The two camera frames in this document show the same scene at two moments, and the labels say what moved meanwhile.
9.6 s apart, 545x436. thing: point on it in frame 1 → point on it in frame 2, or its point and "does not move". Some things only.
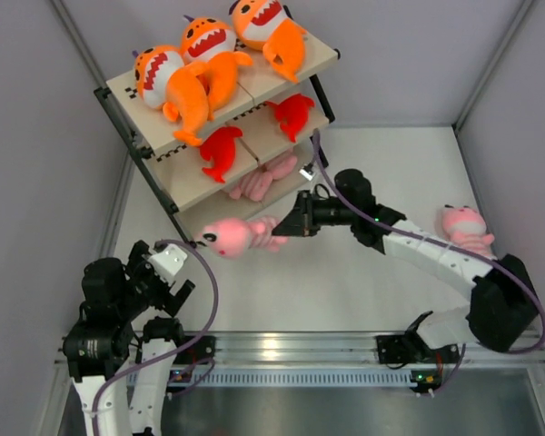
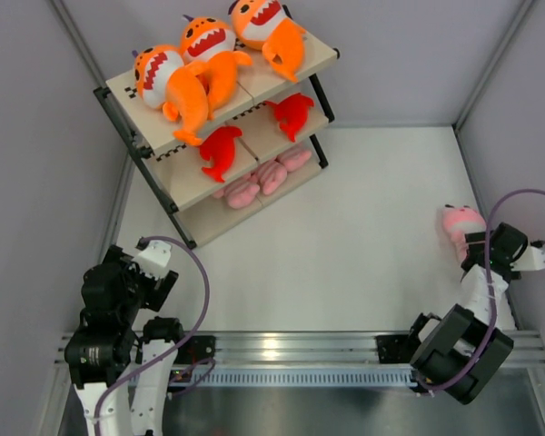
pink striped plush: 466,228 does not move
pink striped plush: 232,238 → 238,194
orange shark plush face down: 165,83 does not move
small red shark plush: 292,113 does not move
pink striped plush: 278,168 → 293,158
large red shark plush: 220,146 does not move
